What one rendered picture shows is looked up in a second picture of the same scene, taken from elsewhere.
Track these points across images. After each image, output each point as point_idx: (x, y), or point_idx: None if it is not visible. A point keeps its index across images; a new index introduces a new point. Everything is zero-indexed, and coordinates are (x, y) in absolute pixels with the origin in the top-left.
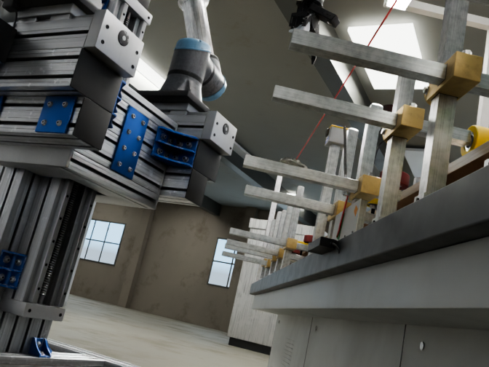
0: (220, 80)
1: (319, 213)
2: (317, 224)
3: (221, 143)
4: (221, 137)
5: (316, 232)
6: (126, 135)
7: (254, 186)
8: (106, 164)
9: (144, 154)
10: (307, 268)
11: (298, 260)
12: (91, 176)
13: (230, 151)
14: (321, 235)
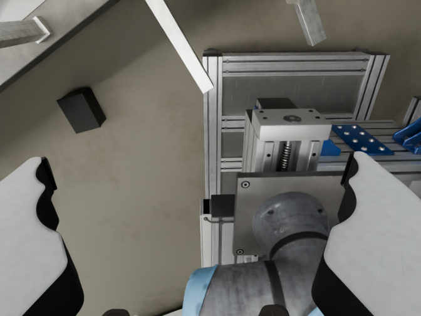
0: (231, 282)
1: (7, 39)
2: (19, 36)
3: (286, 110)
4: (292, 113)
5: (27, 33)
6: (369, 138)
7: (208, 77)
8: (363, 126)
9: (331, 138)
10: (96, 16)
11: (27, 64)
12: (366, 120)
13: (258, 110)
14: (20, 24)
